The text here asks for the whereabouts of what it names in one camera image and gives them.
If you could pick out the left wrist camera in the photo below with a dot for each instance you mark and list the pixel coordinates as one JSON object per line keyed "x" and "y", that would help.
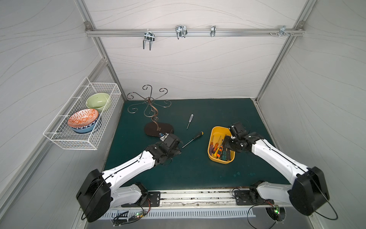
{"x": 163, "y": 136}

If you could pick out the metal double hook middle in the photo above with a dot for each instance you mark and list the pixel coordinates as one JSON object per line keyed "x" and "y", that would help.
{"x": 181, "y": 31}

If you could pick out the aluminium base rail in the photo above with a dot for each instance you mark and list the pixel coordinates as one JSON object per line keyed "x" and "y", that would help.
{"x": 169, "y": 198}

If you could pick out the aluminium top rail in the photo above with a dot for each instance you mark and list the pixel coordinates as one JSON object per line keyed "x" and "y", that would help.
{"x": 191, "y": 32}

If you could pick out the copper wire jewelry stand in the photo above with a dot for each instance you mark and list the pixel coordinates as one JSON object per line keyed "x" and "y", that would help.
{"x": 154, "y": 128}

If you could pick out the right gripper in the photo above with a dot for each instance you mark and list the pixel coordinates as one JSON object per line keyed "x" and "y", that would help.
{"x": 230, "y": 144}

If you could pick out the orange patterned bowl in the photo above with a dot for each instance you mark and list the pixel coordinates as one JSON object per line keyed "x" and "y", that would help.
{"x": 87, "y": 113}

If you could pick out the metal double hook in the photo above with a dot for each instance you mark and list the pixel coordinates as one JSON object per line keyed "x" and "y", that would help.
{"x": 149, "y": 38}
{"x": 181, "y": 31}

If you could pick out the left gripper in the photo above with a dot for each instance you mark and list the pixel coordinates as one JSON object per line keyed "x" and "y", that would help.
{"x": 174, "y": 143}

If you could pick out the white slotted cable duct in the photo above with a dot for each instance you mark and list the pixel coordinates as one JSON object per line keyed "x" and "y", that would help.
{"x": 219, "y": 213}

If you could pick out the black yellow large screwdriver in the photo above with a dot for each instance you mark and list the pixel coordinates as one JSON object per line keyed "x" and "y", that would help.
{"x": 200, "y": 134}

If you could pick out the metal double hook left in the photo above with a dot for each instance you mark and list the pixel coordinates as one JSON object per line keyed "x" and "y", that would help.
{"x": 149, "y": 38}

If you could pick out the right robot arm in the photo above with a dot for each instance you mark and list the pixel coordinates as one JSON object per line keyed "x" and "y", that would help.
{"x": 307, "y": 188}

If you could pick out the orange black screwdriver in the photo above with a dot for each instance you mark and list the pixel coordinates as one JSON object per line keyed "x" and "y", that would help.
{"x": 221, "y": 149}

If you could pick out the yellow plastic storage tray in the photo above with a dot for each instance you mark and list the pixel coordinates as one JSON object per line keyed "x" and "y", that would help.
{"x": 218, "y": 134}

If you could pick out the white wire basket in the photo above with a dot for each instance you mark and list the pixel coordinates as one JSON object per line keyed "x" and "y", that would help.
{"x": 59, "y": 131}

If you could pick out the metal hook right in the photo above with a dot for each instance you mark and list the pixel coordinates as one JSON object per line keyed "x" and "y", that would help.
{"x": 282, "y": 32}

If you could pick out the small metal hook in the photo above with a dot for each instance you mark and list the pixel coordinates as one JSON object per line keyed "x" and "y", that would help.
{"x": 213, "y": 31}

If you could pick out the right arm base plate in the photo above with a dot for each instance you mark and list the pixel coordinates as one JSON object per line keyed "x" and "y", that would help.
{"x": 243, "y": 197}

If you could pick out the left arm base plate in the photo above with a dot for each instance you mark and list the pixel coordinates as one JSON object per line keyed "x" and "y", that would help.
{"x": 148, "y": 199}

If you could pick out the green ceramic bowl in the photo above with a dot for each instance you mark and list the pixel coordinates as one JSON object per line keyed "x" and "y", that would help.
{"x": 99, "y": 101}

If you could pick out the yellow handled screwdriver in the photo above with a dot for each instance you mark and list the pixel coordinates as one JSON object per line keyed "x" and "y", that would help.
{"x": 215, "y": 150}

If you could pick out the green black screwdriver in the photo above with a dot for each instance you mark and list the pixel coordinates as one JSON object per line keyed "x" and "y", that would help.
{"x": 224, "y": 155}

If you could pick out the blue bowl under orange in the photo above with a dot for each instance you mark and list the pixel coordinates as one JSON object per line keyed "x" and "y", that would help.
{"x": 82, "y": 125}

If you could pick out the small grey clear screwdriver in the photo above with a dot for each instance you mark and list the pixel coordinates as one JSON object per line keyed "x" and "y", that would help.
{"x": 190, "y": 120}

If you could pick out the black yellow-capped screwdriver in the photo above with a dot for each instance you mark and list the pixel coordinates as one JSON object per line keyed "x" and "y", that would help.
{"x": 228, "y": 155}

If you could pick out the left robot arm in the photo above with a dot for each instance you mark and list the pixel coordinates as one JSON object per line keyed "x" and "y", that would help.
{"x": 101, "y": 191}

